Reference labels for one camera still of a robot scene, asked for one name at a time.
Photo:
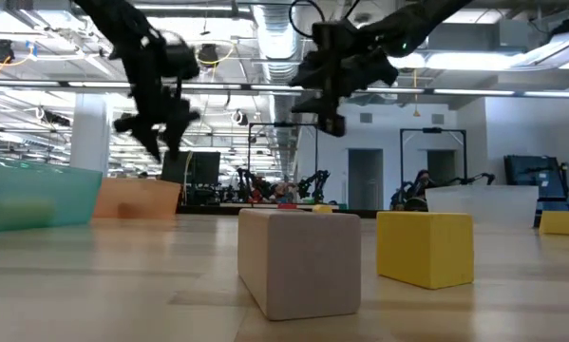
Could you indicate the natural wooden arch block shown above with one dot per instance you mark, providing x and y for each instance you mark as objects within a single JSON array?
[{"x": 298, "y": 266}]

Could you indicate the blue equipment cart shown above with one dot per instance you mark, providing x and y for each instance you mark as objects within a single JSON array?
[{"x": 536, "y": 176}]

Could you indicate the yellow cylinder block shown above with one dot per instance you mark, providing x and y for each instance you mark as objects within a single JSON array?
[{"x": 322, "y": 208}]

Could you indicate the yellow wedge block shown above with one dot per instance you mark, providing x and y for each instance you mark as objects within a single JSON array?
[{"x": 557, "y": 223}]

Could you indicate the black gantry frame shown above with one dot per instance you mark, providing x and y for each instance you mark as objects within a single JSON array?
[
  {"x": 284, "y": 124},
  {"x": 431, "y": 129}
]

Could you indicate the green translucent plastic bin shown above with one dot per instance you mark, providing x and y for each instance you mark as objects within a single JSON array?
[{"x": 65, "y": 199}]

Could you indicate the silver ribbed ventilation duct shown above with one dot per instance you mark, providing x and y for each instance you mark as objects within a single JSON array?
[{"x": 277, "y": 28}]

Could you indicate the yellow hanging cone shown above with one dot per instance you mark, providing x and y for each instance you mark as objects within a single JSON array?
[{"x": 416, "y": 113}]

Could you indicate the black aluminium table frame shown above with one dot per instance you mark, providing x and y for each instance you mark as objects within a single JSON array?
[{"x": 208, "y": 210}]

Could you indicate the long ceiling light strip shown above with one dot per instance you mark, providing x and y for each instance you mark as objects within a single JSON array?
[{"x": 27, "y": 83}]

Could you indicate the black background robot arm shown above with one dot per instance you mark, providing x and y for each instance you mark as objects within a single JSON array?
[
  {"x": 315, "y": 183},
  {"x": 253, "y": 187},
  {"x": 474, "y": 179}
]

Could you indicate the orange translucent plastic bin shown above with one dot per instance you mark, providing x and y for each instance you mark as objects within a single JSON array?
[{"x": 160, "y": 199}]

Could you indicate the white pillar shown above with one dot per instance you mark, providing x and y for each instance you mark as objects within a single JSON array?
[{"x": 90, "y": 138}]

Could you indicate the yellow cube block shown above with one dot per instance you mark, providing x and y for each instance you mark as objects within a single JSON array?
[{"x": 422, "y": 252}]

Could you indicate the person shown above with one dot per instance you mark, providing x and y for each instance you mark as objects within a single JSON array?
[{"x": 422, "y": 183}]

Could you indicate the red arch block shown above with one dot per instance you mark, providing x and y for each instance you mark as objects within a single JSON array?
[{"x": 286, "y": 206}]

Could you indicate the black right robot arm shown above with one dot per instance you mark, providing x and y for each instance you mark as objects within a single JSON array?
[{"x": 422, "y": 19}]

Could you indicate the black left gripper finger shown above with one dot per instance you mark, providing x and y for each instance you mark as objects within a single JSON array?
[
  {"x": 150, "y": 142},
  {"x": 176, "y": 140}
]

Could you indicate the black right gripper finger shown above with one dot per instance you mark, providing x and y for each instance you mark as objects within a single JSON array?
[
  {"x": 308, "y": 75},
  {"x": 309, "y": 106}
]

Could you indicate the grey rectangular air duct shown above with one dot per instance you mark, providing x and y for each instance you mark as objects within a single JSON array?
[{"x": 479, "y": 35}]

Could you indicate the grey door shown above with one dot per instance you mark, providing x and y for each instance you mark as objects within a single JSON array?
[
  {"x": 443, "y": 164},
  {"x": 365, "y": 180}
]

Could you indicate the black ceiling camera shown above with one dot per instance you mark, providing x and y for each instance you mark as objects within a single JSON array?
[{"x": 1, "y": 50}]

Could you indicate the grey wall vent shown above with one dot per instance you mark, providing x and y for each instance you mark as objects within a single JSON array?
[
  {"x": 437, "y": 119},
  {"x": 366, "y": 118}
]

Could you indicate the black ceiling lamp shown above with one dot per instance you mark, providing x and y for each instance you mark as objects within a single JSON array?
[{"x": 209, "y": 53}]

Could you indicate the black monitor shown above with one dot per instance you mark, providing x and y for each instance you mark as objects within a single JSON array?
[
  {"x": 205, "y": 168},
  {"x": 175, "y": 172}
]

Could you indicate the bright ceiling light panel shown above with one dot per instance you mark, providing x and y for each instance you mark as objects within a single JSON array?
[{"x": 479, "y": 61}]

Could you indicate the clear plastic bin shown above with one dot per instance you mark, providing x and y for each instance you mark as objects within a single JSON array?
[{"x": 493, "y": 204}]

